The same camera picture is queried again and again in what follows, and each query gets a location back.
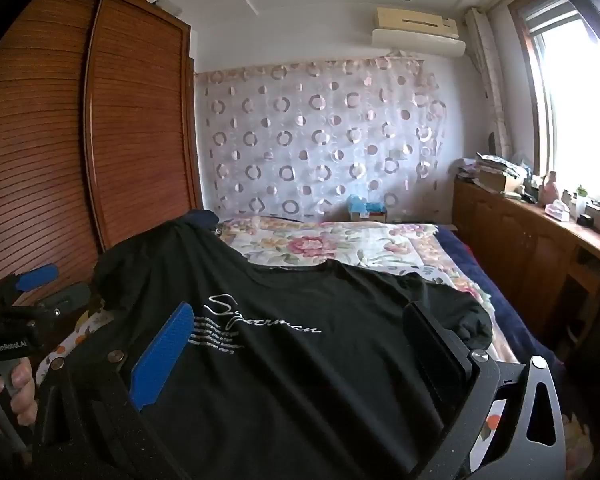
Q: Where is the long wooden cabinet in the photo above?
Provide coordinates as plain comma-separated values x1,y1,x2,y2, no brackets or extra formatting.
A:
452,180,600,386

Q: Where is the pile of papers and boxes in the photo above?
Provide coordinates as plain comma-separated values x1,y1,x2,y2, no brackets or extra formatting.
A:
455,152,528,196

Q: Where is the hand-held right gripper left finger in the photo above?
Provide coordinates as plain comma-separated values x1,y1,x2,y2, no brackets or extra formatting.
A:
30,301,196,480

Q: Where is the navy printed cloth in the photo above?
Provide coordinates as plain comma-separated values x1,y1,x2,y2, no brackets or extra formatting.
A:
182,209,222,236

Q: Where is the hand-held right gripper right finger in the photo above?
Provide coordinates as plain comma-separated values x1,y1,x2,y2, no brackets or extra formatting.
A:
402,301,567,480

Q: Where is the person's left hand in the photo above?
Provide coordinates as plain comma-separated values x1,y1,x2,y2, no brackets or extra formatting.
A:
0,359,39,438

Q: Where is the wooden slatted wardrobe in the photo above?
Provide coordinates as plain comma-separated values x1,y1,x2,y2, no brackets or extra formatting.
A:
0,0,204,311

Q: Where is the navy blue bedspread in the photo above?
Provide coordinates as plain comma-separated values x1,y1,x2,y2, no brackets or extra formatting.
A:
437,225,566,376

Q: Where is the blue cardboard box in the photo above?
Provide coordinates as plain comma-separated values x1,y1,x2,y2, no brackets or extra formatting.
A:
347,194,388,222

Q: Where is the pink figurine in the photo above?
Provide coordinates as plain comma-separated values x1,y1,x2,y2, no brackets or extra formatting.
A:
539,171,561,202

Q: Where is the sheer circle pattern curtain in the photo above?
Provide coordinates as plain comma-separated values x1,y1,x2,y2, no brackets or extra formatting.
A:
195,55,448,221

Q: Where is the beige wrapped wall pipe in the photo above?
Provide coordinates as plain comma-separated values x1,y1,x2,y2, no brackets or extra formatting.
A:
464,7,513,161

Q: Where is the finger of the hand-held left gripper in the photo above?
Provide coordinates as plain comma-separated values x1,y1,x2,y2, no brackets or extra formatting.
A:
0,264,59,295
30,283,92,320

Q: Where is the white air conditioner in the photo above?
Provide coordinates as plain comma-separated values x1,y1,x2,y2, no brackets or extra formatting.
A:
371,6,467,58

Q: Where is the black printed t-shirt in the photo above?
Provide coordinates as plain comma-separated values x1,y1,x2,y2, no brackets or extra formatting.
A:
91,212,495,480

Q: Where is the floral blanket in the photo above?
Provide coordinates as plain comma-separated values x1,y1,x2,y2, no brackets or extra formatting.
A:
216,215,521,366

